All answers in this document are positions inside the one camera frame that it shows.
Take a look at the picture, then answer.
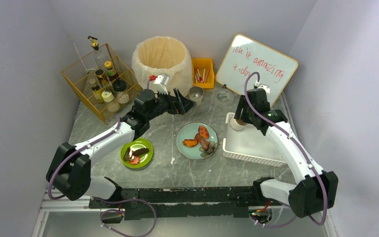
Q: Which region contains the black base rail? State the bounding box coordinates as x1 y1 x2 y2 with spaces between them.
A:
88 186 281 220

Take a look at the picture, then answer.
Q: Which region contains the orange chicken wing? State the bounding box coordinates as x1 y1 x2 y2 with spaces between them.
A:
182 139 199 148

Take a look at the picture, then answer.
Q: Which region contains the trash bin with bag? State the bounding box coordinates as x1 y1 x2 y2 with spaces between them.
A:
131 36 193 96

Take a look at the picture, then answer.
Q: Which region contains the tall yellow label spice jar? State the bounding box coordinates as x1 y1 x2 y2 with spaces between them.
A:
94 69 109 87

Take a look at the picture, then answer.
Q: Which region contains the green plate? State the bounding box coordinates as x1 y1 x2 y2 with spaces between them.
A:
120 138 154 169

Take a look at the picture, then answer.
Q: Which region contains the yellow wire basket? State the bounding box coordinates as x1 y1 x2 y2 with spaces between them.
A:
61 43 142 124

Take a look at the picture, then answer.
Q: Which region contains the upright steel lined mug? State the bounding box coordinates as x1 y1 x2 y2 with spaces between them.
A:
189 86 204 106

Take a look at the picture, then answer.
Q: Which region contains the dark sea cucumber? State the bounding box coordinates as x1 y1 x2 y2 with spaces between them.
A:
132 148 150 157

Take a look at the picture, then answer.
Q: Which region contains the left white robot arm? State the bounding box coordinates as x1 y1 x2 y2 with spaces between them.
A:
45 88 196 204

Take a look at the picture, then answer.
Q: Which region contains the brown meat rib piece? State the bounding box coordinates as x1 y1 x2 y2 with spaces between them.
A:
194 133 210 151

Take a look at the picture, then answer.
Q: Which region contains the whiteboard with red writing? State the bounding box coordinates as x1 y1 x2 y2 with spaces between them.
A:
215 34 299 106

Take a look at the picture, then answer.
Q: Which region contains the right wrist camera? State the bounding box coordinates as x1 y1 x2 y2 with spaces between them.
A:
254 83 270 94

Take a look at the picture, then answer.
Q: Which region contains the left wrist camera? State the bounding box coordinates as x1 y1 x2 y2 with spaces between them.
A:
147 73 170 94

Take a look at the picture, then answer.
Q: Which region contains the small yellow label bottle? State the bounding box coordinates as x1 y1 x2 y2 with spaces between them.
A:
91 84 104 104

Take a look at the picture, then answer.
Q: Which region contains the light blue flower plate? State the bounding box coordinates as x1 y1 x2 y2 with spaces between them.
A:
176 122 218 160

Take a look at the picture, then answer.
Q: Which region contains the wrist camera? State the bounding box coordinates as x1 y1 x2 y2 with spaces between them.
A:
254 83 270 94
147 73 170 94

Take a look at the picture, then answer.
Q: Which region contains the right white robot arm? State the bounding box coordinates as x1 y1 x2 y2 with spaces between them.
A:
234 88 339 218

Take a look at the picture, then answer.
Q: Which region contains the white mug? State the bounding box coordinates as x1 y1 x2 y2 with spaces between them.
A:
229 118 247 131

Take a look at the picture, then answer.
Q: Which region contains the white plastic basket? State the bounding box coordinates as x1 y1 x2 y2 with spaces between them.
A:
223 113 286 167

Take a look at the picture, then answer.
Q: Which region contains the clear oil dispenser bottle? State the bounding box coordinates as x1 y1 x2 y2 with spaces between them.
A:
88 36 106 72

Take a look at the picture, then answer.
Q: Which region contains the black lid shaker jar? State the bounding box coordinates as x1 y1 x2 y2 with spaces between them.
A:
113 79 129 104

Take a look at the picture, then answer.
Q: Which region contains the orange fried piece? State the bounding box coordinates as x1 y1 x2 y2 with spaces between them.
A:
198 125 210 139

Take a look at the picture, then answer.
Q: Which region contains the yellow plastic bin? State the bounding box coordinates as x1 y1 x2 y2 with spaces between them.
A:
192 58 215 89

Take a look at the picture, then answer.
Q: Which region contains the red marker pen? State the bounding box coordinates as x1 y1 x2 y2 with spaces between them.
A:
196 68 204 83

